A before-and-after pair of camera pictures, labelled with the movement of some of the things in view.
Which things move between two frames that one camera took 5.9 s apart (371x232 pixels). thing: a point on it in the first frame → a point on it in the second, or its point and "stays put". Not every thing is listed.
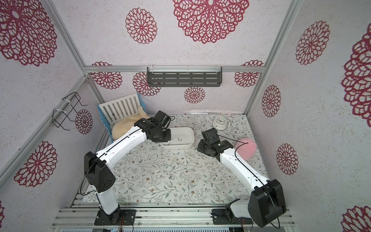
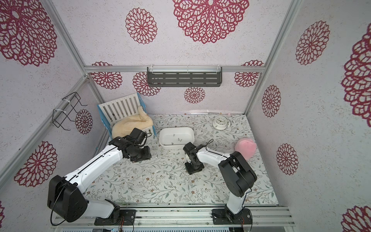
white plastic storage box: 181,137 stays put
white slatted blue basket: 113,110 stays put
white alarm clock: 221,123 stays put
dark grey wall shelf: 184,76 stays put
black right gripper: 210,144 → 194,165
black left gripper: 167,138 → 147,154
